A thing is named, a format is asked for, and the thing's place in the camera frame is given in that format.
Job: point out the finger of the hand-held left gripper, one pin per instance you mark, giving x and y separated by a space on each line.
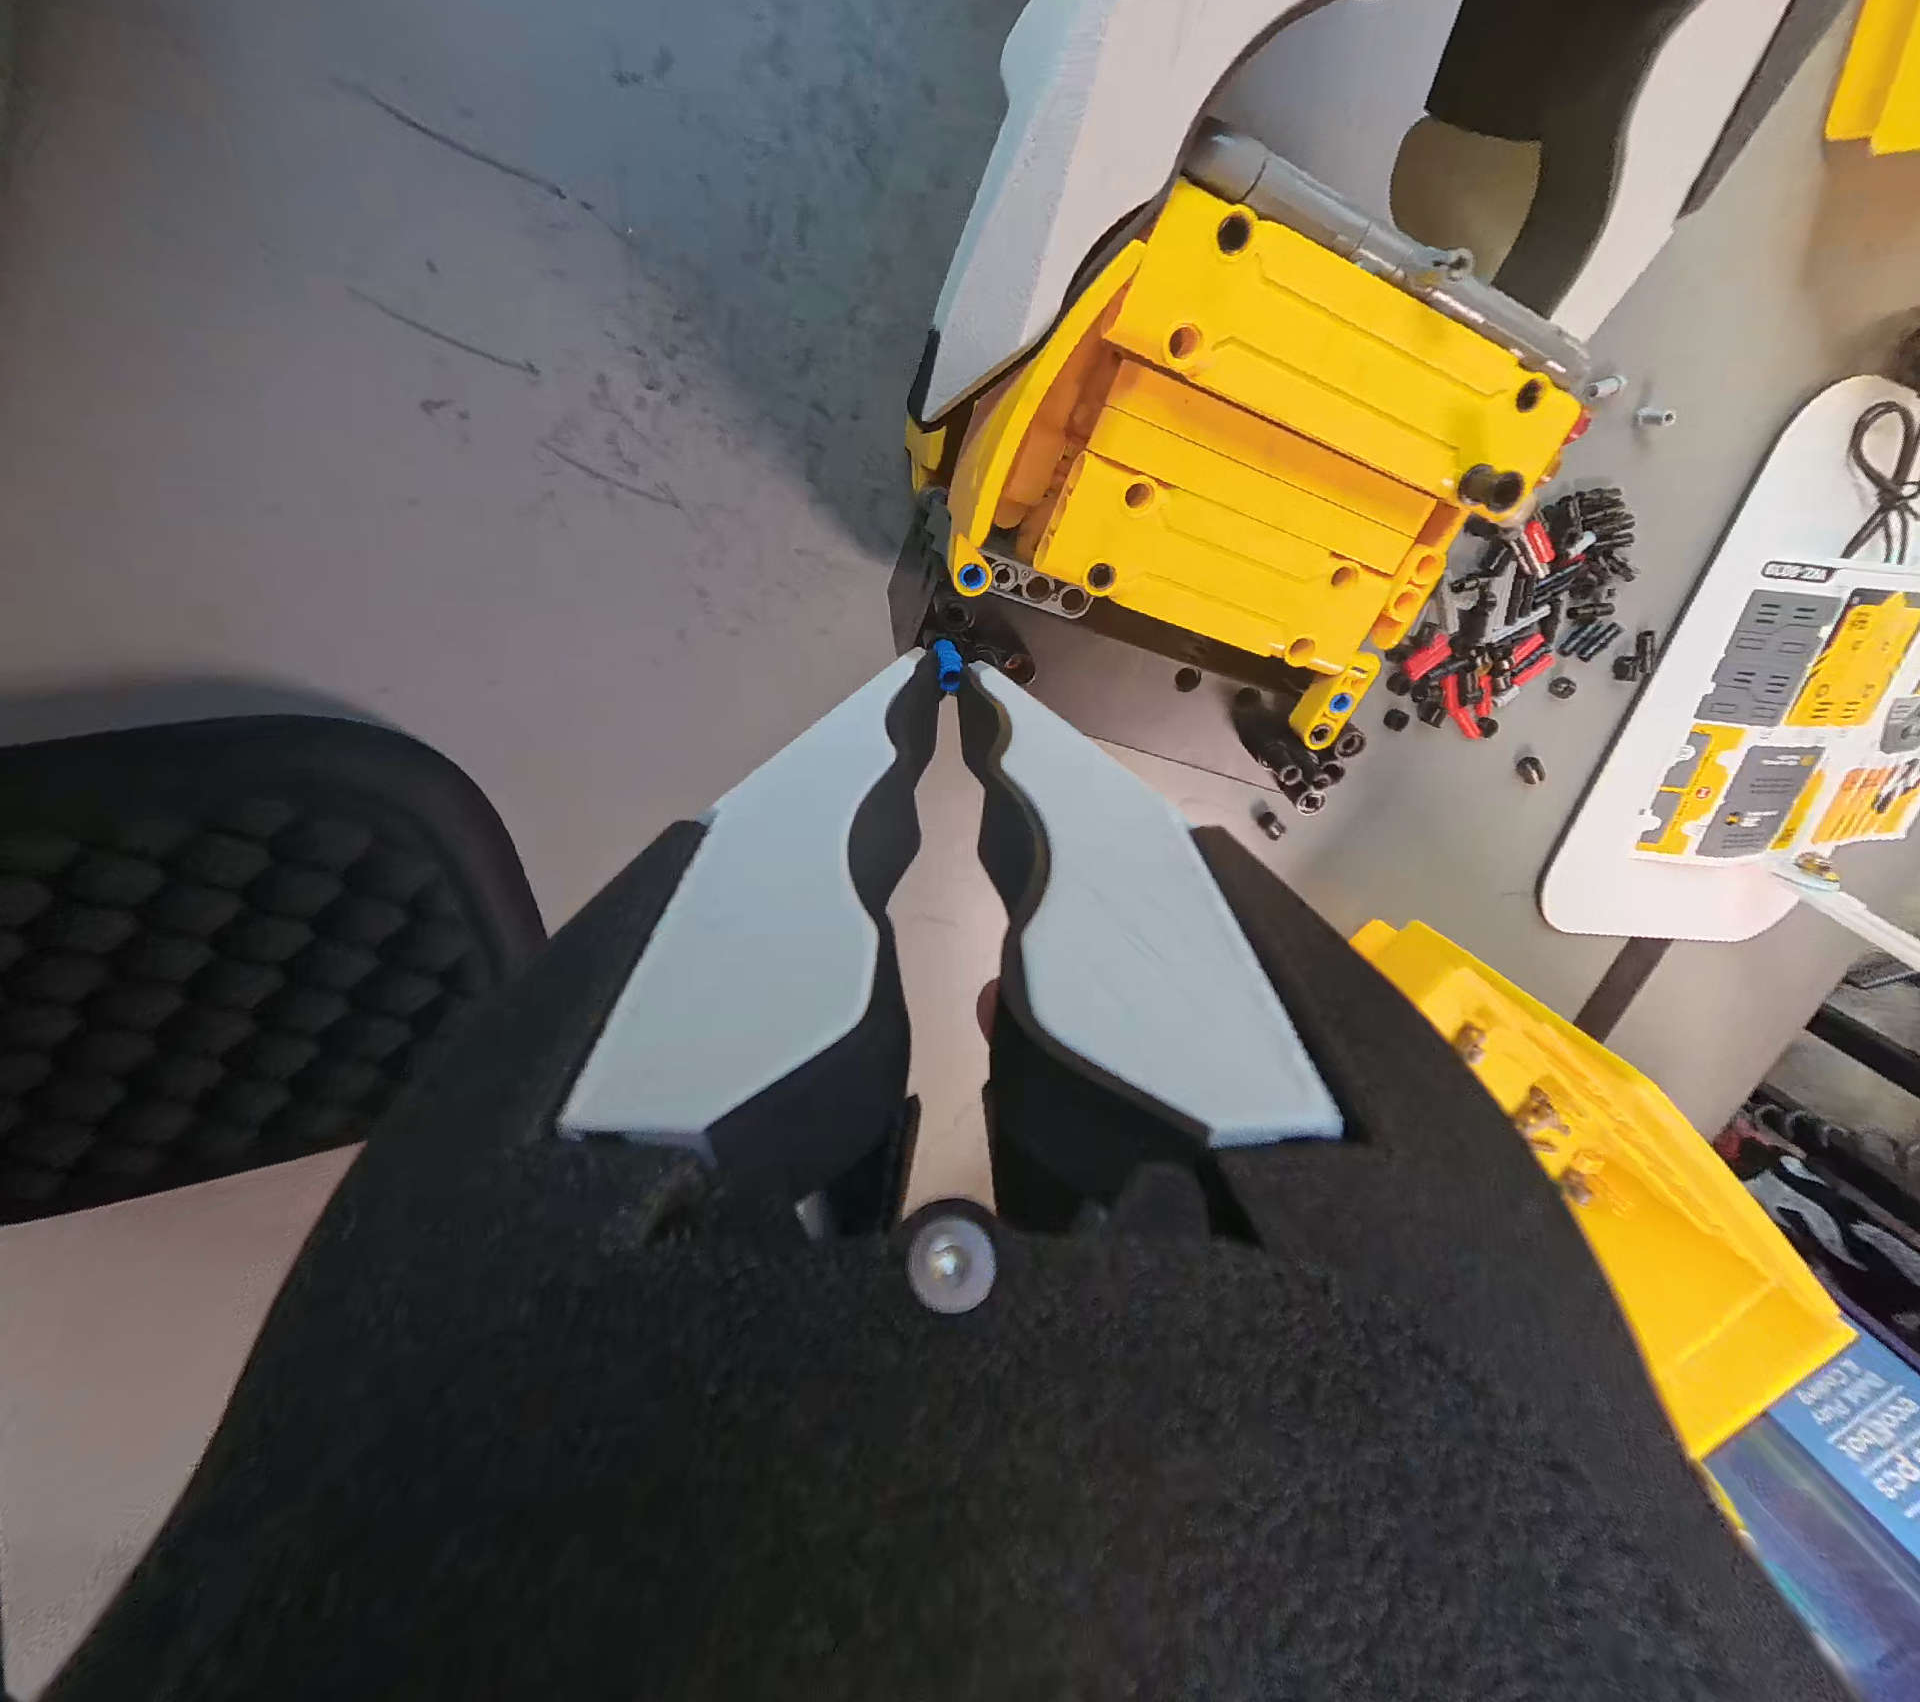
1141 82
1695 82

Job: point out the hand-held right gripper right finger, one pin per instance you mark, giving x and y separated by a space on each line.
1155 968

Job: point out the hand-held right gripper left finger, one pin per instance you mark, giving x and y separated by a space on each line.
735 968

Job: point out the black lego connector assembly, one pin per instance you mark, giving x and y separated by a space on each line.
948 667

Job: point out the yellow lego vehicle model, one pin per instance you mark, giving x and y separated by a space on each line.
1276 458

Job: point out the pile of mixed lego parts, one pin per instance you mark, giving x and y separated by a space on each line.
1538 1111

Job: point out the pile of small lego pins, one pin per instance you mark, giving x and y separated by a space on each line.
1516 622

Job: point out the yellow plastic bin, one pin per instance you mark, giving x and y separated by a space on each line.
1884 38

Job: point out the white book stand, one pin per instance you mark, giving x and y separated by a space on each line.
1651 863

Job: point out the yellow divided parts bin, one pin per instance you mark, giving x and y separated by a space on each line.
1695 1253

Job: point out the black white patterned cloth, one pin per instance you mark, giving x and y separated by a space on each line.
1830 1207

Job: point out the blue cardboard box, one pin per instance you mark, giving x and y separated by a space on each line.
1830 1507

